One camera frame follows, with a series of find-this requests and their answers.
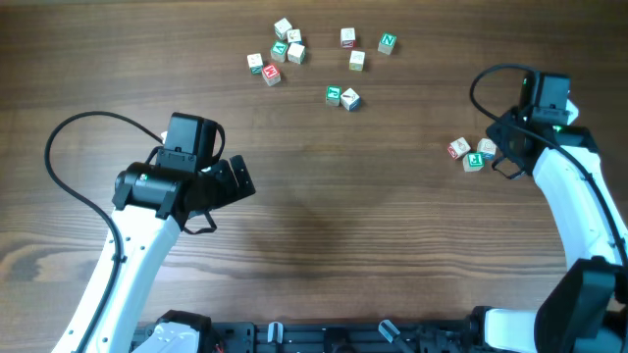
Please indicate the ice cream picture block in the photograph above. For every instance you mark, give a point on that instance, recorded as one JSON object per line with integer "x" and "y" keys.
{"x": 458, "y": 148}

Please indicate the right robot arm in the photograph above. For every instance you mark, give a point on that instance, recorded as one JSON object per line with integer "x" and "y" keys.
{"x": 539, "y": 136}

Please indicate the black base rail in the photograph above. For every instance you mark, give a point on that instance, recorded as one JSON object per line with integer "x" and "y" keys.
{"x": 438, "y": 336}

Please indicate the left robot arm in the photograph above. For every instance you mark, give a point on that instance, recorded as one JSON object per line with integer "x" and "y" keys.
{"x": 146, "y": 222}

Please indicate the small picture wooden block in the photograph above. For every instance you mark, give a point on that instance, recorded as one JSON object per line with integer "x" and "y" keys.
{"x": 294, "y": 36}

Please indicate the green letter A block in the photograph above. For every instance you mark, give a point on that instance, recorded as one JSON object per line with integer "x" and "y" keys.
{"x": 279, "y": 51}

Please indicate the green letter J block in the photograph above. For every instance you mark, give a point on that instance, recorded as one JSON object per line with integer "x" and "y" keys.
{"x": 333, "y": 94}

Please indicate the teal sided wooden block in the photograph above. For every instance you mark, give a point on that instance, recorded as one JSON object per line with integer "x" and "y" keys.
{"x": 281, "y": 28}

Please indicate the green sided left block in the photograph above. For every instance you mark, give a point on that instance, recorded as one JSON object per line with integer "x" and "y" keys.
{"x": 255, "y": 63}

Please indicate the green letter F block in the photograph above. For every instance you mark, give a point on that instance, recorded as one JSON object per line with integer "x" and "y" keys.
{"x": 473, "y": 162}

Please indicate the hammer picture wooden block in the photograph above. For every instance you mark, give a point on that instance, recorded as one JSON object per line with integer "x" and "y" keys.
{"x": 350, "y": 100}

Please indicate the plain top wooden block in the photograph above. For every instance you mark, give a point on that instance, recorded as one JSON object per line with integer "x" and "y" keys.
{"x": 296, "y": 53}

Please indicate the green letter N block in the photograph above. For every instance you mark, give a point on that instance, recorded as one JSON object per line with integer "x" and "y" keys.
{"x": 387, "y": 43}

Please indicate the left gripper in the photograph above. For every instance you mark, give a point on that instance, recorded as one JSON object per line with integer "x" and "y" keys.
{"x": 235, "y": 177}

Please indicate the red sided top block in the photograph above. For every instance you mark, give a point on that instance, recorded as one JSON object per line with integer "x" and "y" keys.
{"x": 348, "y": 37}

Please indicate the yellow sided wooden block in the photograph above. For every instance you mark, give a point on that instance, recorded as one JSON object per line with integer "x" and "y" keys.
{"x": 357, "y": 60}

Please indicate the blue sided wooden block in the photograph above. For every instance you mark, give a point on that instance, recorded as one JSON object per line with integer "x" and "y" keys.
{"x": 486, "y": 148}

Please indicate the red letter M block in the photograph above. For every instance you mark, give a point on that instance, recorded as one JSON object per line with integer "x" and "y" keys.
{"x": 271, "y": 74}

